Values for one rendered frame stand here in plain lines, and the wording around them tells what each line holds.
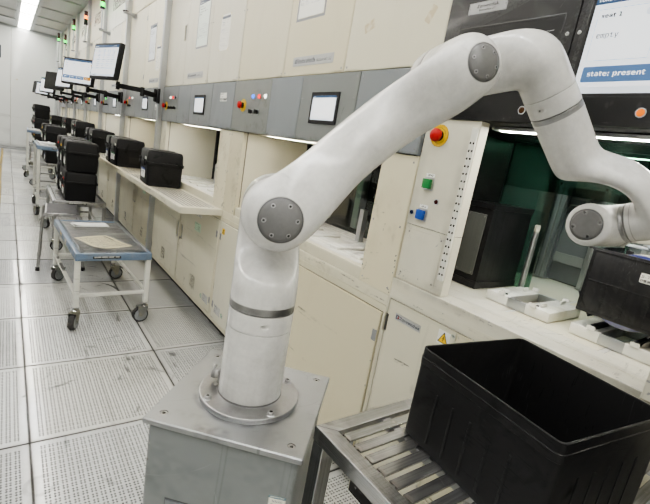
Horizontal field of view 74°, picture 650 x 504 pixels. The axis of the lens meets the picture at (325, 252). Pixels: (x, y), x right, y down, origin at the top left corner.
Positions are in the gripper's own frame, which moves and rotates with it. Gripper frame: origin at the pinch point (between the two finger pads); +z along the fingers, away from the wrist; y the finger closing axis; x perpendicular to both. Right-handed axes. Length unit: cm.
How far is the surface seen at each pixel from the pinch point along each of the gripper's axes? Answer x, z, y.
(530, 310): -30.1, 4.7, -22.2
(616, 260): -9.1, 4.6, -4.7
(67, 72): 43, -67, -518
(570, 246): -16, 75, -46
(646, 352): -29.0, 4.4, 7.8
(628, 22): 42.8, -15.2, -10.3
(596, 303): -21.5, 4.6, -6.0
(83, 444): -119, -97, -125
